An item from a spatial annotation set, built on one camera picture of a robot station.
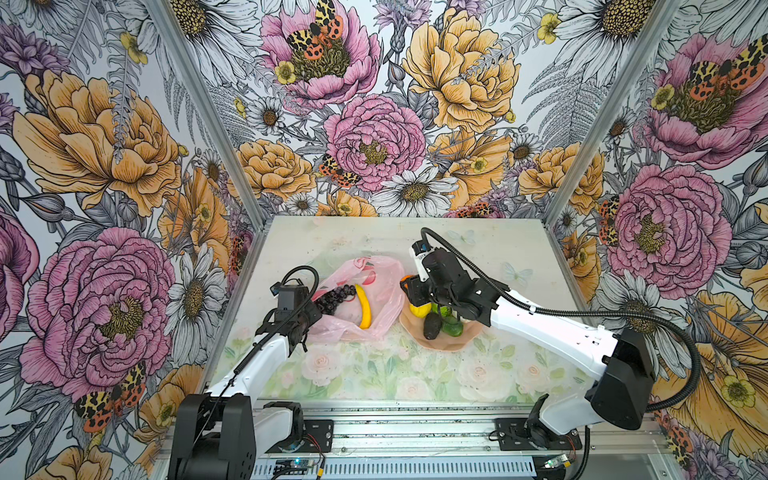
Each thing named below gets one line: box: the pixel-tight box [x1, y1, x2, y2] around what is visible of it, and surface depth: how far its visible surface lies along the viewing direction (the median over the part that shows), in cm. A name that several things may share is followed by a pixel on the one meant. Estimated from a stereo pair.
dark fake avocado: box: [423, 312, 442, 340], surface depth 91 cm
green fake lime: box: [442, 316, 463, 337], surface depth 88 cm
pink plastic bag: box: [308, 256, 405, 342], surface depth 93 cm
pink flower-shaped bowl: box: [399, 298, 483, 351], surface depth 90 cm
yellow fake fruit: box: [355, 284, 372, 330], surface depth 96 cm
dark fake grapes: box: [315, 284, 357, 315], surface depth 98 cm
